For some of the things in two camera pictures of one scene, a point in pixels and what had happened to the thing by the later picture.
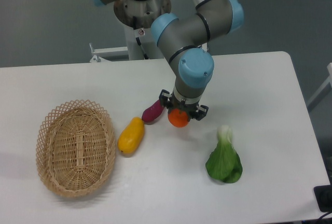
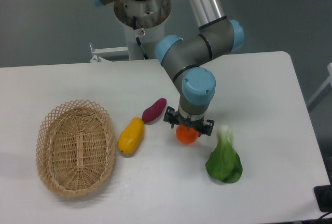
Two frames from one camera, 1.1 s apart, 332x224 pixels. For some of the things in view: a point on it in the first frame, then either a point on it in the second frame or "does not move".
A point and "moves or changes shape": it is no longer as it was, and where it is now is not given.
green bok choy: (224, 164) does not move
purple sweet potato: (152, 111) does not move
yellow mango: (131, 137) does not move
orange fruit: (178, 119) moves or changes shape
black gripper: (169, 99) to (174, 117)
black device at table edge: (323, 194) does not move
